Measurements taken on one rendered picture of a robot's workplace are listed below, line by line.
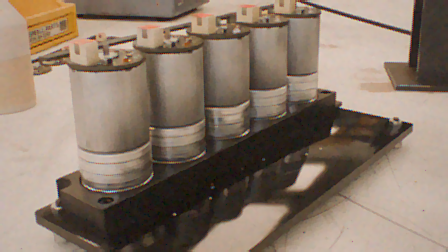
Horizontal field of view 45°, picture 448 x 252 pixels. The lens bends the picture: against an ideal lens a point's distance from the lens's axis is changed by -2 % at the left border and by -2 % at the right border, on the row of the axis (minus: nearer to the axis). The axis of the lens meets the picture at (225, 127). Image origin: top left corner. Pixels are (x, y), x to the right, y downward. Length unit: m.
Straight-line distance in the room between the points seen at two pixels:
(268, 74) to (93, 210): 0.10
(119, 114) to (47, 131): 0.13
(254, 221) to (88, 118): 0.06
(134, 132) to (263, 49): 0.08
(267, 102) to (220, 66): 0.04
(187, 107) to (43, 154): 0.10
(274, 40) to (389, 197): 0.08
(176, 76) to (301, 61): 0.08
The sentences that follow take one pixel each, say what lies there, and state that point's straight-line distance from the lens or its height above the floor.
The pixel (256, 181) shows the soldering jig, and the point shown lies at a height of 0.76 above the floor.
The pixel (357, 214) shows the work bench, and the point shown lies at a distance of 0.21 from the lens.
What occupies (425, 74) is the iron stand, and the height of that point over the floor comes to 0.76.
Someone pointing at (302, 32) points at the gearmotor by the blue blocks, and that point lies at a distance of 0.25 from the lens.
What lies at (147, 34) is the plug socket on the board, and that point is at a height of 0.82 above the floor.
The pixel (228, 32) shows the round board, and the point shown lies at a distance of 0.21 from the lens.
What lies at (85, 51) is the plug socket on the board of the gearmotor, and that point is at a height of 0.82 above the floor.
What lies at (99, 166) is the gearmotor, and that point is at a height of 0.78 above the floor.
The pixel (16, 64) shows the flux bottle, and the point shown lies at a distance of 0.33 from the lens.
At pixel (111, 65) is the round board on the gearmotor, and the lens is 0.17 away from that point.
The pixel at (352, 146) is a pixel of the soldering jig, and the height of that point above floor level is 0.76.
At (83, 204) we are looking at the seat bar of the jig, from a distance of 0.18.
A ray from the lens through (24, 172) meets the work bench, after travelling 0.26.
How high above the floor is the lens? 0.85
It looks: 21 degrees down
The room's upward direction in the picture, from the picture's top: 1 degrees counter-clockwise
